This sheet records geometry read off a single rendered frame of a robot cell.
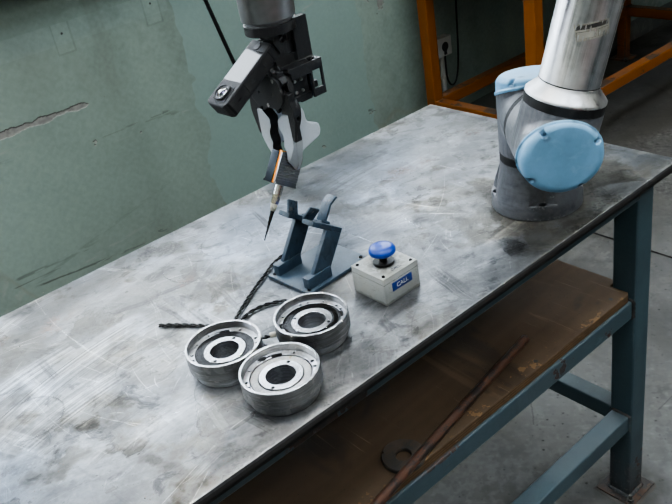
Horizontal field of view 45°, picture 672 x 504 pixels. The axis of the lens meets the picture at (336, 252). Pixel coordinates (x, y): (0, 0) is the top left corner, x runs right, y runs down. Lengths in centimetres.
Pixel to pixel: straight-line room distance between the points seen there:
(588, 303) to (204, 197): 169
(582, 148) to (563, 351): 45
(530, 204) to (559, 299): 31
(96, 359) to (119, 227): 159
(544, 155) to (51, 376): 76
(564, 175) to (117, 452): 70
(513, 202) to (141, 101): 164
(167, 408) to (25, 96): 163
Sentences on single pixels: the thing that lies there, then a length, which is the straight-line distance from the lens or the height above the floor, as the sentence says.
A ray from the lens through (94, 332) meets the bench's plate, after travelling 129.
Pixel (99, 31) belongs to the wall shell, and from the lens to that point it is 264.
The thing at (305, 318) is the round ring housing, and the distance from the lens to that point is 114.
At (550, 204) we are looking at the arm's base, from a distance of 134.
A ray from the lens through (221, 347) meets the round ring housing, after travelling 113.
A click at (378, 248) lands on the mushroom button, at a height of 87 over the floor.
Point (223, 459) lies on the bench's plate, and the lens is 99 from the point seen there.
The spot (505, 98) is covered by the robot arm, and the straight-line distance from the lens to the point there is 129.
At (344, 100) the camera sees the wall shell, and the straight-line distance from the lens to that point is 323.
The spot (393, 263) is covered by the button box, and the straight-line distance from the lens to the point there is 118.
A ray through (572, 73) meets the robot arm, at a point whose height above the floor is 108.
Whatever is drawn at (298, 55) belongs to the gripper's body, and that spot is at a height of 114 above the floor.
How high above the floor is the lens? 146
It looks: 30 degrees down
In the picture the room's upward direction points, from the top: 11 degrees counter-clockwise
